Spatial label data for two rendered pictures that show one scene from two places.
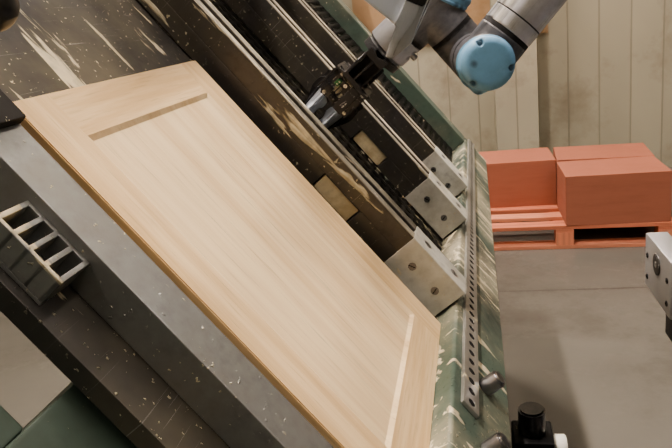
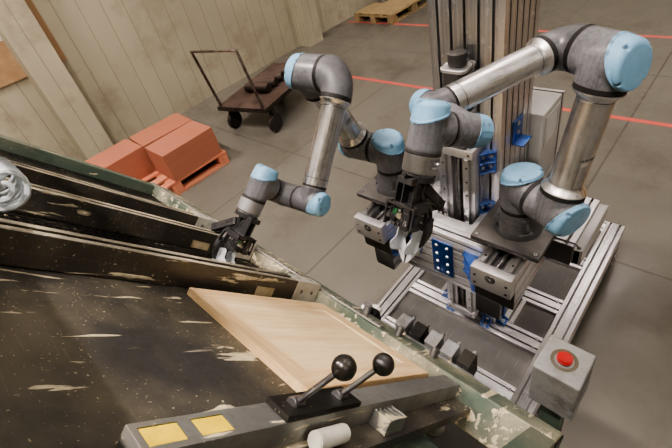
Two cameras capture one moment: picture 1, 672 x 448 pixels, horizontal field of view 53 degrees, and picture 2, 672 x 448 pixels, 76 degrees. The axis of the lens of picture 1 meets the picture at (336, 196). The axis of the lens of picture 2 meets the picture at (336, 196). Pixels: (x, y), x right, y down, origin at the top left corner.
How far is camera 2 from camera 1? 91 cm
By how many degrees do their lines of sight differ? 50
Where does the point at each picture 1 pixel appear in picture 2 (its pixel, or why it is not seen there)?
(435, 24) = (272, 191)
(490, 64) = (325, 205)
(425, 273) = (306, 290)
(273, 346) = not seen: hidden behind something
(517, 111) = (80, 120)
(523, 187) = (132, 171)
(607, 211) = (192, 163)
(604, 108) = (130, 95)
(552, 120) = (103, 115)
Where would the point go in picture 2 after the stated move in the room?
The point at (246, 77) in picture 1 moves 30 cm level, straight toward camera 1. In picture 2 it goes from (208, 273) to (305, 296)
